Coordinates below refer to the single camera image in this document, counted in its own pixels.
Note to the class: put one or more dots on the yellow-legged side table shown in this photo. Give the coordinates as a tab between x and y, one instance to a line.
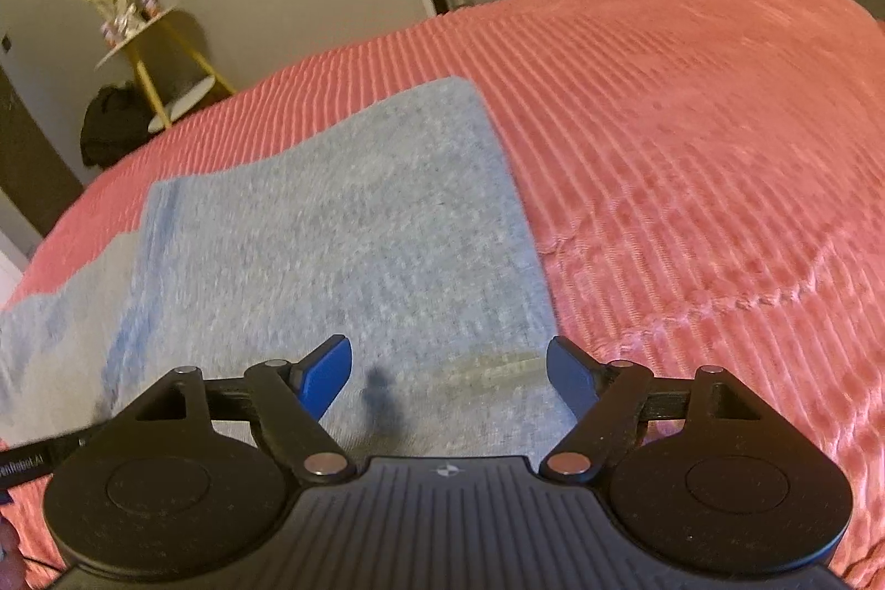
155	58

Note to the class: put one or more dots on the black backpack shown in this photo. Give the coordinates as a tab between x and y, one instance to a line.
114	127

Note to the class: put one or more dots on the grey sweat pants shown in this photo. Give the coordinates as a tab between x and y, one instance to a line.
332	230

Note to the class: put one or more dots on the pink ribbed blanket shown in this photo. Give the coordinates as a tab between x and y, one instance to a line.
691	147

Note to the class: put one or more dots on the dark wooden door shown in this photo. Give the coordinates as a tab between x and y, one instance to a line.
31	161

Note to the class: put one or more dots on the small pink printed box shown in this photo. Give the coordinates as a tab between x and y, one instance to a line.
109	30
150	2

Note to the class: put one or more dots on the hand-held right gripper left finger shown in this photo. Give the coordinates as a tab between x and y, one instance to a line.
328	372

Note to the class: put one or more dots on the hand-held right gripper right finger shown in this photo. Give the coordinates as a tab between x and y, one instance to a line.
568	372

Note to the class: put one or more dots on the person's left hand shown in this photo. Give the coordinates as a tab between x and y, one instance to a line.
5	540

